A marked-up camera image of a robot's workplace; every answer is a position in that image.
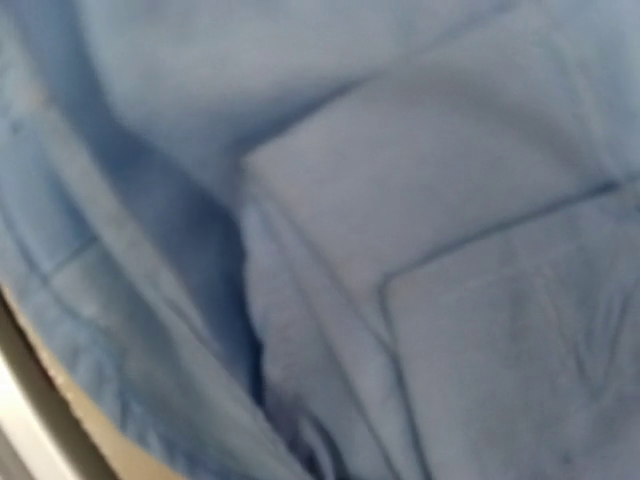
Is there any light blue long sleeve shirt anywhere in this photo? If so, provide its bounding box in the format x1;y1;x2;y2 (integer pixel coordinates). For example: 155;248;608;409
1;1;639;479

